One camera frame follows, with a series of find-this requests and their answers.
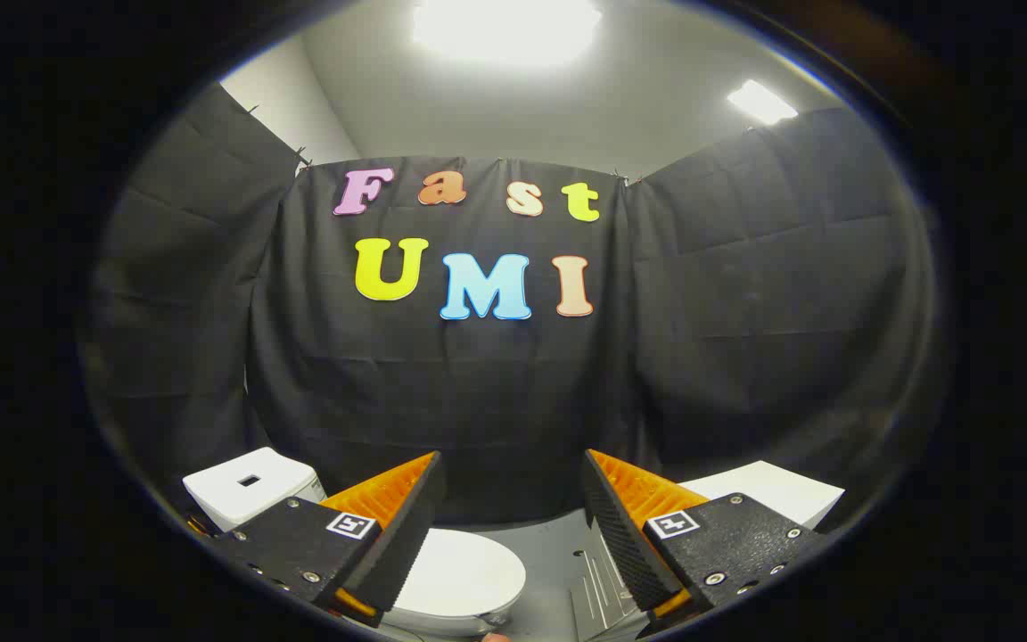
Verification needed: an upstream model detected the white toilet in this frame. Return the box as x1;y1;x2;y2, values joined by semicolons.
182;447;514;639

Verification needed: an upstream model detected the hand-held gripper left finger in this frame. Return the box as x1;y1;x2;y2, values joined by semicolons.
210;450;448;627

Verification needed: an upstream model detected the large ceiling light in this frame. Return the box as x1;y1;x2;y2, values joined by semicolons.
413;0;604;65

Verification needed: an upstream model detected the black backdrop cloth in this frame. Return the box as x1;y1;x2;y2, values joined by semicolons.
86;82;938;527

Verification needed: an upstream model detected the small ceiling light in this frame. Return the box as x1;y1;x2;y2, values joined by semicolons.
727;79;799;126

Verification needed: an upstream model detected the white ribbed plastic platform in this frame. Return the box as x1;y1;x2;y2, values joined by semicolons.
570;461;846;641

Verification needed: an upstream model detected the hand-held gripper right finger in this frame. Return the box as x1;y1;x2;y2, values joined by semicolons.
581;449;828;628

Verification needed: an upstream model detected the white toilet lid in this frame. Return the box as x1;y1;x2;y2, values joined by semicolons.
384;528;528;625

